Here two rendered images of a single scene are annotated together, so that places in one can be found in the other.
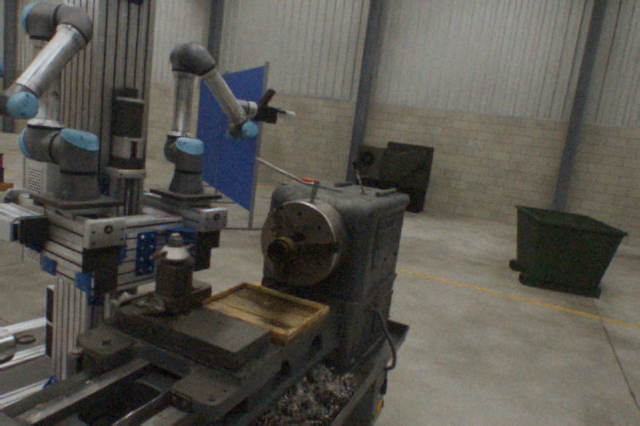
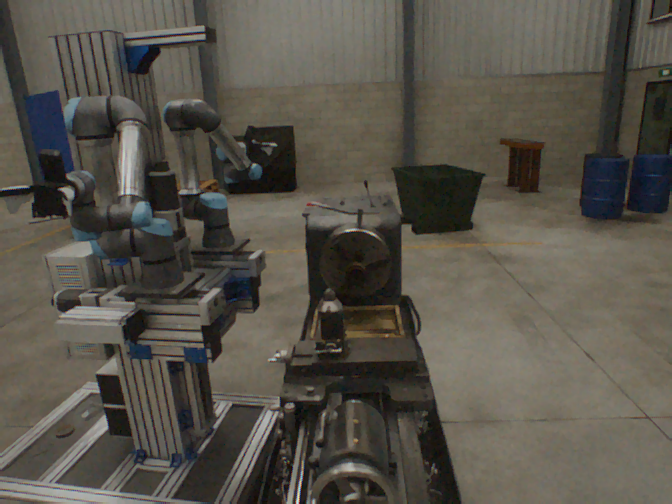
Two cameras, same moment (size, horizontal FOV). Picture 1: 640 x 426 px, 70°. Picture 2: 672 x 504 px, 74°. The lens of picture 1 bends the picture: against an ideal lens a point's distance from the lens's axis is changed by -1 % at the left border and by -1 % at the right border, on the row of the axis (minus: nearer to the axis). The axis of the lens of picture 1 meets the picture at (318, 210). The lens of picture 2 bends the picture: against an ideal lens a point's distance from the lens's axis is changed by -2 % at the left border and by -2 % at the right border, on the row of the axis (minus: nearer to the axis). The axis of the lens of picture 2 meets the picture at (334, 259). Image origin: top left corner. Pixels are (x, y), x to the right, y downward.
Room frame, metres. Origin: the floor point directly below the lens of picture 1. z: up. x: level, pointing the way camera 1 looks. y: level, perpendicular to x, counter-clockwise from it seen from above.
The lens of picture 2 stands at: (-0.09, 0.83, 1.72)
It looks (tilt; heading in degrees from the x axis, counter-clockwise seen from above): 18 degrees down; 339
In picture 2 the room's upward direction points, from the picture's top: 3 degrees counter-clockwise
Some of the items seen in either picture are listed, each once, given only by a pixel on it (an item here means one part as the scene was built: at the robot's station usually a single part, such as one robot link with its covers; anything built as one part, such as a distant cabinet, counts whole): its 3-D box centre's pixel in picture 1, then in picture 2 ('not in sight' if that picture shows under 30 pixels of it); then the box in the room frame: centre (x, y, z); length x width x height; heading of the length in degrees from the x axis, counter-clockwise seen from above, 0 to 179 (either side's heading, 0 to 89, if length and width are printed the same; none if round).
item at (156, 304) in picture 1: (178, 298); (332, 338); (1.20, 0.35, 0.99); 0.20 x 0.10 x 0.05; 155
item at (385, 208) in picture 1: (339, 231); (352, 241); (2.06, -0.11, 1.06); 0.59 x 0.48 x 0.39; 155
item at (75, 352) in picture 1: (77, 366); (290, 418); (1.06, 0.55, 0.84); 0.04 x 0.04 x 0.10; 65
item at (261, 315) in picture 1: (262, 309); (356, 325); (1.46, 0.15, 0.89); 0.36 x 0.30 x 0.04; 65
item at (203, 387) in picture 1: (177, 351); (355, 377); (1.10, 0.32, 0.90); 0.47 x 0.30 x 0.06; 65
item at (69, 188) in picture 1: (77, 183); (161, 268); (1.59, 0.85, 1.21); 0.15 x 0.15 x 0.10
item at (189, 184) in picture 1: (187, 180); (217, 233); (2.01, 0.59, 1.21); 0.15 x 0.15 x 0.10
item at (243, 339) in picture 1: (186, 324); (350, 355); (1.15, 0.31, 0.95); 0.43 x 0.17 x 0.05; 65
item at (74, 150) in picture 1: (77, 149); (153, 237); (1.59, 0.86, 1.33); 0.13 x 0.12 x 0.14; 79
